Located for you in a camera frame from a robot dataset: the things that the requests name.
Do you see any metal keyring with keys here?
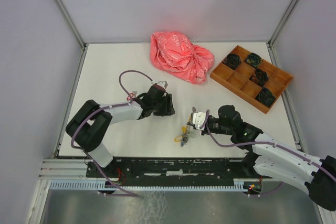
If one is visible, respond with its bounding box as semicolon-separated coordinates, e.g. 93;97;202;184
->
174;106;197;147

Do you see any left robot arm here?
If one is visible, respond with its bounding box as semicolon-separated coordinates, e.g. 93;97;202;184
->
66;81;175;177

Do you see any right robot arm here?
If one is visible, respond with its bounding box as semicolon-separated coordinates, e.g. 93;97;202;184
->
199;105;335;211

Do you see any key with red tag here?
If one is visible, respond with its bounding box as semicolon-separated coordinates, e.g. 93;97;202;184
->
127;91;137;101

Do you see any pink crumpled cloth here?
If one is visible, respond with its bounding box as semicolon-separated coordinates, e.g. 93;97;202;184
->
150;31;215;84

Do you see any wooden compartment tray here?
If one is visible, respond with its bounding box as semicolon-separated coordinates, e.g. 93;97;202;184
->
210;45;293;114

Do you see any black roll bottom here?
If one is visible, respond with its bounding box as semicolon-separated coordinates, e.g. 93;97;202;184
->
255;88;276;108

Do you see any black roll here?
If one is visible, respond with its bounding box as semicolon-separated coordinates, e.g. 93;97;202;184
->
250;69;269;87
222;54;241;70
244;52;263;69
255;88;276;108

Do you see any black roll middle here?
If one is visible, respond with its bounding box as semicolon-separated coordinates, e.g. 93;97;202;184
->
250;69;269;87

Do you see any black roll top left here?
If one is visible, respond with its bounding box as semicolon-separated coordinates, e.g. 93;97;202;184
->
222;54;241;70

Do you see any black roll top right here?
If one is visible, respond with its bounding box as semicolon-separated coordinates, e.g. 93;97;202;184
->
244;52;263;69

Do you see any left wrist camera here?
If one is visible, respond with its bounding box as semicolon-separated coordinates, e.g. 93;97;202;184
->
154;81;168;90

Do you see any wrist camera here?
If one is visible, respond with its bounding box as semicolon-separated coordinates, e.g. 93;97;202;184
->
191;110;209;130
154;81;168;90

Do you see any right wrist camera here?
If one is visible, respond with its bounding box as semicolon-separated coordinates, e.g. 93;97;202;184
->
191;110;209;130

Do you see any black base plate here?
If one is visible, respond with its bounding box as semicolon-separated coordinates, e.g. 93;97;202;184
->
102;157;260;187

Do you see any white cable duct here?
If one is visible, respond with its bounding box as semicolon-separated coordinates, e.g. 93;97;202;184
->
49;177;250;191

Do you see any aluminium frame rail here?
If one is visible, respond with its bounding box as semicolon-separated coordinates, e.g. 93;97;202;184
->
38;159;87;179

